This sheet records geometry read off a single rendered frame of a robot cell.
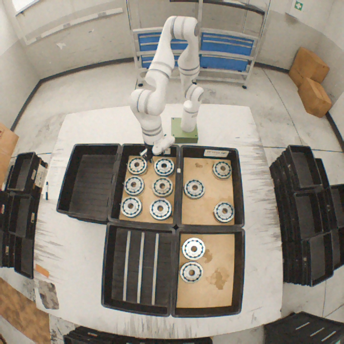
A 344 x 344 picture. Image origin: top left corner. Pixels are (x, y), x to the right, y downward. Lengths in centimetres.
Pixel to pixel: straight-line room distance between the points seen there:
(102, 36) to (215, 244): 340
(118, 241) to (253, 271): 74
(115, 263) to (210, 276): 45
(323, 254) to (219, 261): 113
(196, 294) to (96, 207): 65
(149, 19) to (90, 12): 103
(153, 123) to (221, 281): 73
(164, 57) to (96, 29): 297
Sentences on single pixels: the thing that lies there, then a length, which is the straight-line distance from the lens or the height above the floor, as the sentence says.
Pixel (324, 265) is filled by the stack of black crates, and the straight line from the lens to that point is 176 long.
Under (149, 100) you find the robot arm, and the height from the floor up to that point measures 134.
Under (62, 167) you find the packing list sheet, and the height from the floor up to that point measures 70.
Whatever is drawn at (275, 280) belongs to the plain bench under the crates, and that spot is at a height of 70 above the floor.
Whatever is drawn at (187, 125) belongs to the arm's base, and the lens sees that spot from 108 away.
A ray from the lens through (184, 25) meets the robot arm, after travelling 62.
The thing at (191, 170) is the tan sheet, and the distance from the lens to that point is 92.
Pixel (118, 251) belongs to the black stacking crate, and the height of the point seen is 83.
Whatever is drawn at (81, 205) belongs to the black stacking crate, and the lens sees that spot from 98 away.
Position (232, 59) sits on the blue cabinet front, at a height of 50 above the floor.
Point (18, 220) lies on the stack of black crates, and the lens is 203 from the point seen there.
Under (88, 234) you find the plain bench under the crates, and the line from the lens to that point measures 108.
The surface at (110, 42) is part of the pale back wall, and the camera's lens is 349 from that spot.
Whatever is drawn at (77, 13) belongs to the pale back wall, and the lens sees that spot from 349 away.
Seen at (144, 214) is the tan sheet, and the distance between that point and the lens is 85.
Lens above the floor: 166
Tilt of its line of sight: 65 degrees down
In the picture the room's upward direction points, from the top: 2 degrees counter-clockwise
